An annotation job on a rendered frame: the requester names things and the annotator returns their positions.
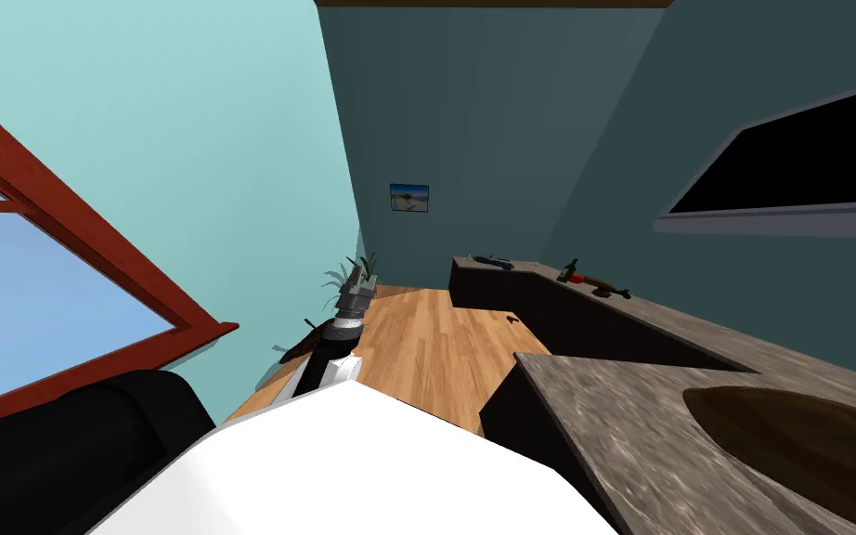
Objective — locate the brown long bread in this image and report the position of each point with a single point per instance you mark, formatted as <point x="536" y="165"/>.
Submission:
<point x="605" y="286"/>

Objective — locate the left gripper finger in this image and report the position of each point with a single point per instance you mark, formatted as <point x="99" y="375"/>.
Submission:
<point x="372" y="284"/>
<point x="355" y="278"/>

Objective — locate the green potted plant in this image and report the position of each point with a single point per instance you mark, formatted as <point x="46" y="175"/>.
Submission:
<point x="340" y="276"/>

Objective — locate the small framed wall picture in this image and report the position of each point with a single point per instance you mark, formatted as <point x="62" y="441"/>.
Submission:
<point x="409" y="198"/>

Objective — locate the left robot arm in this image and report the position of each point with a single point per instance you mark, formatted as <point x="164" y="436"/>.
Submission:
<point x="64" y="453"/>

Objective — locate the dark window with grey sill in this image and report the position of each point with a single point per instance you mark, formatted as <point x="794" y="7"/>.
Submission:
<point x="807" y="171"/>

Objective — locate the red framed window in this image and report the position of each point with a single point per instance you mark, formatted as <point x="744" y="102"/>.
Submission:
<point x="42" y="297"/>

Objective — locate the dark kitchen counter cabinet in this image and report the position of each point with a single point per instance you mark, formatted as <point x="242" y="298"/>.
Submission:
<point x="584" y="327"/>

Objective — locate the green bottle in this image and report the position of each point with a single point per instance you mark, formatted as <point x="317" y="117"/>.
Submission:
<point x="568" y="270"/>

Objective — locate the dark brown sink basin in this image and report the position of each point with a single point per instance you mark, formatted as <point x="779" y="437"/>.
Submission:
<point x="814" y="446"/>

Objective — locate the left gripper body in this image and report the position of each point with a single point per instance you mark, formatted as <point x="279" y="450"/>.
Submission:
<point x="354" y="303"/>

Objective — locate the dark blue flat object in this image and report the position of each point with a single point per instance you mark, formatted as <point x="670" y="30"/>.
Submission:
<point x="492" y="261"/>

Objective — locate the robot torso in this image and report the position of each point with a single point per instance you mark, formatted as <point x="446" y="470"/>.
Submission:
<point x="354" y="468"/>

